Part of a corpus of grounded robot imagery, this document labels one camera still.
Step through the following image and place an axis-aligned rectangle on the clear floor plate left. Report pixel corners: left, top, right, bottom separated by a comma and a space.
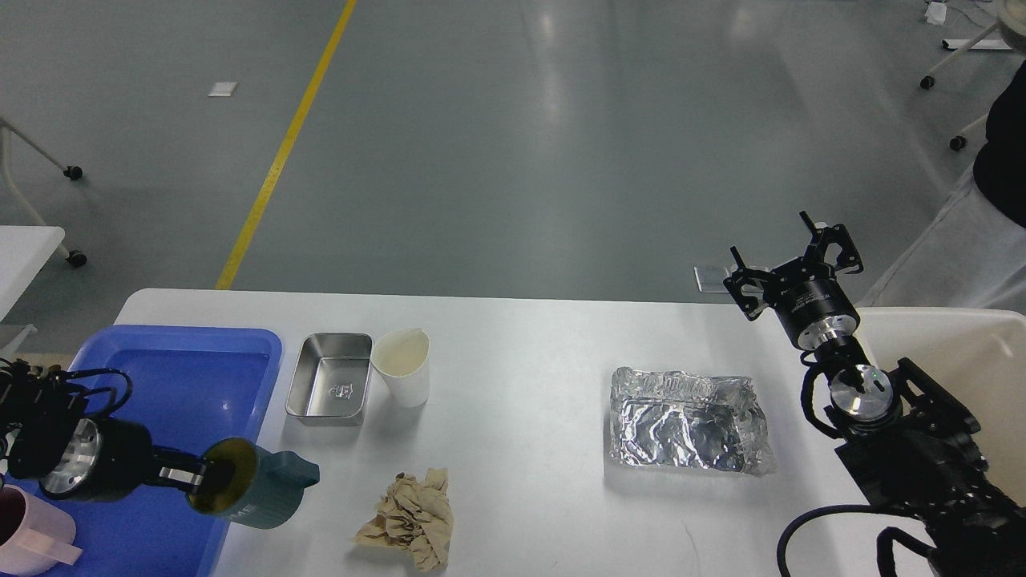
693, 265, 733, 293

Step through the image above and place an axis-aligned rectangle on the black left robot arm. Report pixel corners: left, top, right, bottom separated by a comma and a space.
1, 359, 228, 502

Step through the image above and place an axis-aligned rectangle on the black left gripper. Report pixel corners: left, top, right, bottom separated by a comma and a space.
38, 418, 205, 502

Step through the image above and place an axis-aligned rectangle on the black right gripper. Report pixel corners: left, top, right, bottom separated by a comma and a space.
723, 211, 864, 351

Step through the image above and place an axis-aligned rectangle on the blue plastic tray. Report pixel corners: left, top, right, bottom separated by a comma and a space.
46, 325, 282, 576

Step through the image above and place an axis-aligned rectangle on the crumpled brown paper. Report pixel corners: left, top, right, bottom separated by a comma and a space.
352, 468, 453, 572

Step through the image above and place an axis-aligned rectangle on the wheeled stand left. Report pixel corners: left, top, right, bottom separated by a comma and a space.
1, 116, 85, 226

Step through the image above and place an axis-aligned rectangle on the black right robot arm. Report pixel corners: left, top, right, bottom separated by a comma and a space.
723, 211, 1025, 576

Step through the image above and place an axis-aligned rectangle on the white plastic bin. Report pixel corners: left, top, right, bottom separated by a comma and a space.
857, 307, 1025, 506

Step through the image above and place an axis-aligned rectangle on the white side table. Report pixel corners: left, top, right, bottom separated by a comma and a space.
1, 225, 66, 319

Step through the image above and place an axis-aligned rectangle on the teal mug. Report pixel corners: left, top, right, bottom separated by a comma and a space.
186, 438, 320, 530

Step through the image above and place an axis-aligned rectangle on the stainless steel rectangular container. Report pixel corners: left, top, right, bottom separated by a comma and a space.
285, 333, 374, 426

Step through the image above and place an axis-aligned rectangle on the white paper cup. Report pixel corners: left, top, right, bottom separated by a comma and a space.
370, 328, 431, 408

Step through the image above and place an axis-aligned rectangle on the white paper on floor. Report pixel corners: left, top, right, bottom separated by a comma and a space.
208, 81, 238, 98

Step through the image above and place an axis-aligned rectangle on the crumpled aluminium foil tray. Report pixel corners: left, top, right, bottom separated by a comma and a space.
608, 366, 778, 476

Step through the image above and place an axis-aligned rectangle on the pink mug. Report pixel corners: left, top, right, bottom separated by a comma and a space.
1, 485, 82, 576

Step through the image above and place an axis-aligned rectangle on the wheeled chair base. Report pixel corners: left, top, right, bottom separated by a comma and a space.
920, 0, 1026, 151

